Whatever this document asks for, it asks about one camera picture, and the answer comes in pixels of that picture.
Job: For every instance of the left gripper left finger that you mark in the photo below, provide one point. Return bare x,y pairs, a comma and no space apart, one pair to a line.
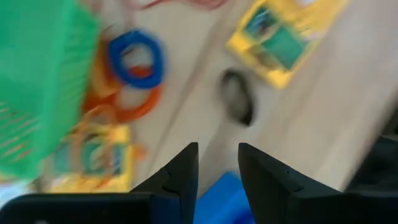
177,186

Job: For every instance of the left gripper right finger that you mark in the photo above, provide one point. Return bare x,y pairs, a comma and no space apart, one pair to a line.
267,193

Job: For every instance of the blue plastic basket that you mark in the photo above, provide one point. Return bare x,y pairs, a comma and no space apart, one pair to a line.
220,202

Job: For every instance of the orange spiral wrist coil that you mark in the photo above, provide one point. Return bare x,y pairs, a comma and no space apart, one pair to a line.
102,81
140,112

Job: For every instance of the yellow green crayon box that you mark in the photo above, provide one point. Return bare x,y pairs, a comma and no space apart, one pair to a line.
93,161
280,46

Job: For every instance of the blue spiral wrist coil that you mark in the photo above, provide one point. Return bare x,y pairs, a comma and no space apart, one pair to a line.
115,56

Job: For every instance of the green plastic basket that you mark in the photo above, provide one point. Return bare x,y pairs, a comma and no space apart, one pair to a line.
37,77

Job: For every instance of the red rubber band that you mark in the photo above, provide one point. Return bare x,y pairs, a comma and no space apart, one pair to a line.
211,4

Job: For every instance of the small black object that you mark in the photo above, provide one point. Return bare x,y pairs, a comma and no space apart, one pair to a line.
244,116

